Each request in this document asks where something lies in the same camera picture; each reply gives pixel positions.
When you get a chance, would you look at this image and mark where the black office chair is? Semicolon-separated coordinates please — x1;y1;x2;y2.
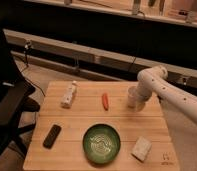
0;26;40;156

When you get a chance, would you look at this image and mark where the black remote control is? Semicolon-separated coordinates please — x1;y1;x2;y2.
43;124;61;149

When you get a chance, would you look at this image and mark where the orange carrot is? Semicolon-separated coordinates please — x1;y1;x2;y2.
102;93;109;111

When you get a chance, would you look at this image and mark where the white plastic bottle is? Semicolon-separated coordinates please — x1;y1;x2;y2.
61;81;77;108

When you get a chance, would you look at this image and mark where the white sponge block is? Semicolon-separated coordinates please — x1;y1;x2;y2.
131;137;152;162

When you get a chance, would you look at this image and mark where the black cable on floor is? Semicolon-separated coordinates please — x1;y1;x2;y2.
12;42;46;98

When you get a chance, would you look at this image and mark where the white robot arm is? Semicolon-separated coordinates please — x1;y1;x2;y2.
136;65;197;124

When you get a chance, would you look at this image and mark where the green ceramic bowl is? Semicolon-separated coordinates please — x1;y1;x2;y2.
82;124;121;165

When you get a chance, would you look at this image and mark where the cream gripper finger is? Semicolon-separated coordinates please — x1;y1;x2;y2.
135;102;145;111

